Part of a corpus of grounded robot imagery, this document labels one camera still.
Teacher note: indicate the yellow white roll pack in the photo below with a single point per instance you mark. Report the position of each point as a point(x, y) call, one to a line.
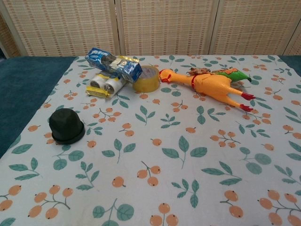
point(110, 86)

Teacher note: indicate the floral print tablecloth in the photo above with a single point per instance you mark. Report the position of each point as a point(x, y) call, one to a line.
point(164, 164)

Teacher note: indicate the yellow rubber chicken toy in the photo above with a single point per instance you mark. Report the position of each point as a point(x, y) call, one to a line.
point(211, 84)

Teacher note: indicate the blue cookie package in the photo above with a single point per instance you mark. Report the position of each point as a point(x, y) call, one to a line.
point(101, 58)

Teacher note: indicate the woven bamboo screen panel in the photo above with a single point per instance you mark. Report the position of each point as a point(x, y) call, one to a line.
point(65, 28)
point(296, 46)
point(7, 40)
point(164, 28)
point(254, 26)

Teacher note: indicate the green snack bag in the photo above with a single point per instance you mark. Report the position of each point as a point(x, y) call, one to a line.
point(237, 75)

